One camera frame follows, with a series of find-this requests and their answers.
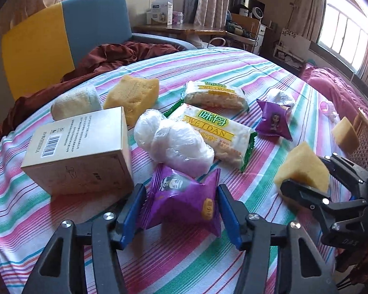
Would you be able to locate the purple snack packet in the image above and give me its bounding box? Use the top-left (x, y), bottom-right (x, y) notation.
top-left (138, 164), bottom-right (223, 238)
top-left (255, 98), bottom-right (294, 142)

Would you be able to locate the person's right forearm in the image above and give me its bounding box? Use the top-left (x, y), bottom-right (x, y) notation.
top-left (334, 245), bottom-right (368, 294)

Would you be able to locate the black coffee machine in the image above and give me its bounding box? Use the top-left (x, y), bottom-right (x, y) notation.
top-left (233, 0), bottom-right (253, 16)

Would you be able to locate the white plastic-wrapped bundle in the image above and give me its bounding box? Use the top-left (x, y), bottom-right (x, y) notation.
top-left (133, 109), bottom-right (215, 178)

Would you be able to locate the yellow blue padded headboard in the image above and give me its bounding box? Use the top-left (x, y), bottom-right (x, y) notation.
top-left (1, 0), bottom-right (135, 100)

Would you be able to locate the white flower-print box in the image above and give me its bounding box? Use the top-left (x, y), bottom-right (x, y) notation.
top-left (277, 27), bottom-right (309, 56)

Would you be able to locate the rolled cream towel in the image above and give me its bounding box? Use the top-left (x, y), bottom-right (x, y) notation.
top-left (51, 86), bottom-right (103, 121)

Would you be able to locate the floral beige curtain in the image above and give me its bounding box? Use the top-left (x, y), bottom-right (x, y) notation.
top-left (194, 0), bottom-right (230, 28)

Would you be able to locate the maroon blanket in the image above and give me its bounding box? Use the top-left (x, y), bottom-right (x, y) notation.
top-left (0, 41), bottom-right (187, 154)

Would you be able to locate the white green cracker packet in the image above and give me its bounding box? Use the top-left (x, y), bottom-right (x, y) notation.
top-left (164, 102), bottom-right (258, 172)
top-left (182, 80), bottom-right (250, 111)

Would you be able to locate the wooden desk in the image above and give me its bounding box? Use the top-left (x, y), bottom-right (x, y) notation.
top-left (132, 23), bottom-right (227, 42)

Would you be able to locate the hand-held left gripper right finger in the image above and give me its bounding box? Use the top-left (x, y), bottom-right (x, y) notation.
top-left (216, 184), bottom-right (339, 294)

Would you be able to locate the pink blanket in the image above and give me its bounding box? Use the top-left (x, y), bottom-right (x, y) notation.
top-left (301, 63), bottom-right (368, 123)

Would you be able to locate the small pink plastic object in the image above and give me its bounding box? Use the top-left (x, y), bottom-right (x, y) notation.
top-left (320, 101), bottom-right (339, 120)

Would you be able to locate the brown woven panel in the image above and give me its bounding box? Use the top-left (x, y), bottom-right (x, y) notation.
top-left (353, 107), bottom-right (368, 160)

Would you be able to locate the white cardboard box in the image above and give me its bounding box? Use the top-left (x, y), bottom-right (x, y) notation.
top-left (21, 107), bottom-right (135, 196)

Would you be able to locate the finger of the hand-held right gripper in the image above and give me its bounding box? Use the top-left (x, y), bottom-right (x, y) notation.
top-left (318, 153), bottom-right (368, 190)
top-left (280, 179), bottom-right (368, 230)

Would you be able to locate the small yellow sponge piece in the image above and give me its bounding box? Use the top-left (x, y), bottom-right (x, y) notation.
top-left (331, 116), bottom-right (361, 155)

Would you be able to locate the large yellow sponge block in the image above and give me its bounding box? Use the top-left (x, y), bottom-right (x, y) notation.
top-left (104, 74), bottom-right (160, 126)

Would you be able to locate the clear plastic wrapper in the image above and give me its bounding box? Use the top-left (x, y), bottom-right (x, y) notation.
top-left (267, 89), bottom-right (296, 108)

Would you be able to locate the striped bed sheet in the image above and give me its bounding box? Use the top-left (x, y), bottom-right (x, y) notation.
top-left (0, 47), bottom-right (365, 294)

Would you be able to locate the yellow sponge wedge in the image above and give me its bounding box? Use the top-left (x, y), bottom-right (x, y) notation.
top-left (274, 142), bottom-right (330, 194)

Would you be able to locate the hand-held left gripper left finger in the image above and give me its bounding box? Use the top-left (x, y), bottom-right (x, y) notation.
top-left (21, 184), bottom-right (148, 294)

